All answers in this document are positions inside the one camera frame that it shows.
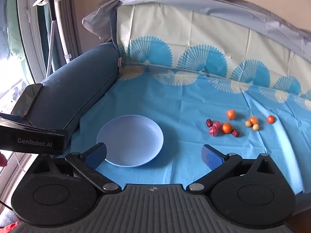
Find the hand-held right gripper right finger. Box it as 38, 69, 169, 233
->
187, 144, 277, 193

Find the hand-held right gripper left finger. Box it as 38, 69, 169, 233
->
30, 143, 122, 195

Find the pale blue plate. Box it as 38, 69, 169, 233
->
96, 115, 164, 167

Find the blue fan-print tablecloth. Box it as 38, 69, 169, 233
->
66, 5, 311, 195

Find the grey curtain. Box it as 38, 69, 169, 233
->
58, 0, 83, 59

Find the grey cover cloth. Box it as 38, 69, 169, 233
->
82, 0, 311, 63

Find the white window frame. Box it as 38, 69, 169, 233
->
16, 0, 46, 83

